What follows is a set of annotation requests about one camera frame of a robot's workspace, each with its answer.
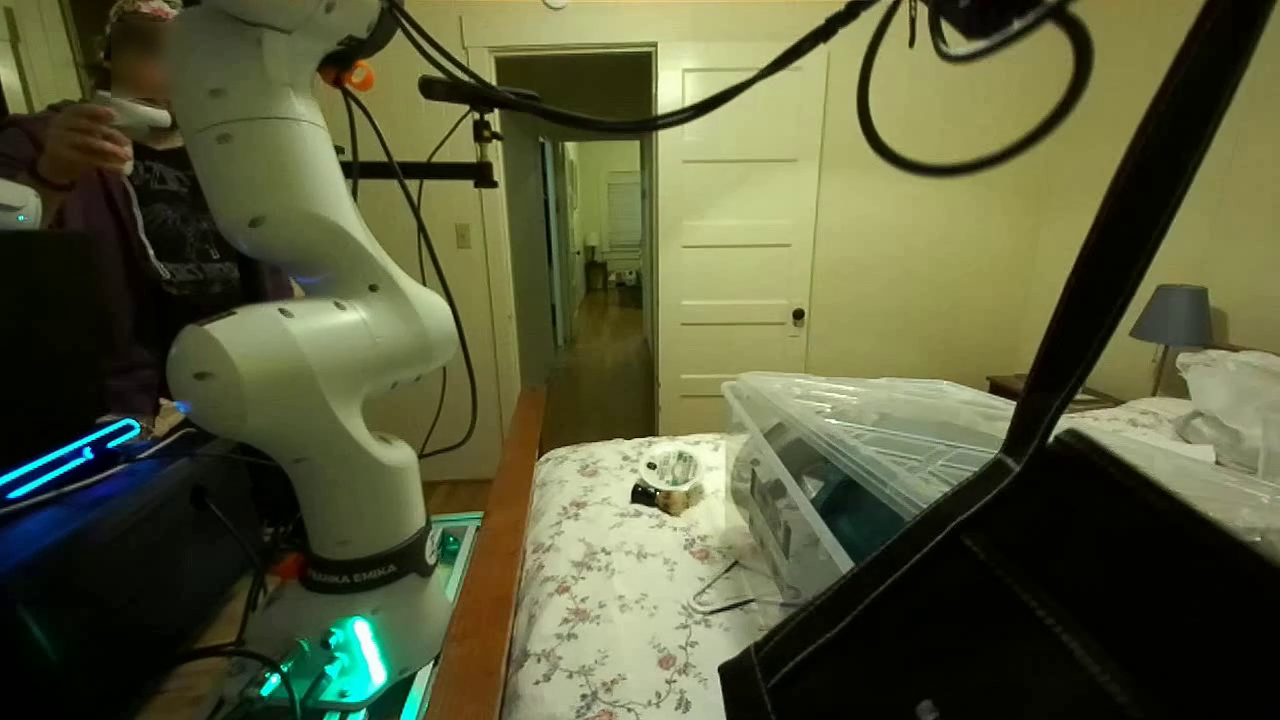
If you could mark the clear plastic container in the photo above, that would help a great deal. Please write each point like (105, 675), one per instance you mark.
(914, 441)

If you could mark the blue lit black cart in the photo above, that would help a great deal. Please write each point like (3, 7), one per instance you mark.
(105, 584)

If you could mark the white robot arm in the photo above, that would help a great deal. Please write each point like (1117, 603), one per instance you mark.
(295, 379)

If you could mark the floral bed sheet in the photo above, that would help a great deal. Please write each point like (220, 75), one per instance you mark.
(627, 614)

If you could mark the teal folded fabric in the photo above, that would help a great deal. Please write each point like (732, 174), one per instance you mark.
(853, 508)

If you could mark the white panel door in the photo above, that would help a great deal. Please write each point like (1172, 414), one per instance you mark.
(737, 242)

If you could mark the person in dark shirt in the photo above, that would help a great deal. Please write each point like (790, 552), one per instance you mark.
(141, 206)

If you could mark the small round jar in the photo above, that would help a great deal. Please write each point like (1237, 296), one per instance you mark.
(668, 481)

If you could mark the blue table lamp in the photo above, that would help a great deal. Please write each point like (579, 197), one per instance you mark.
(1172, 317)

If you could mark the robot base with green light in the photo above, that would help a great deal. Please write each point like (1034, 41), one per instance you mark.
(353, 657)

